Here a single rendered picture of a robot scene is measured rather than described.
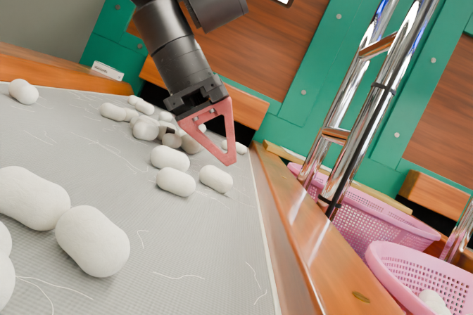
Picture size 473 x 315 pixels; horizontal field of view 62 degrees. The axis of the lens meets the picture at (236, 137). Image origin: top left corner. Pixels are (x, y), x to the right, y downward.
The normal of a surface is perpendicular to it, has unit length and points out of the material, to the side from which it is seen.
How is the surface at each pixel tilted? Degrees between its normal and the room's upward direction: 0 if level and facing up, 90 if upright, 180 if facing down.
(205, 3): 99
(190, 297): 0
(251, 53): 90
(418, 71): 90
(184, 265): 0
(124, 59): 90
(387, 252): 75
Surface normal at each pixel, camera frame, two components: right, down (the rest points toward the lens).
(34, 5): -0.04, 0.06
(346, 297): 0.41, -0.91
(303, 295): -0.91, -0.41
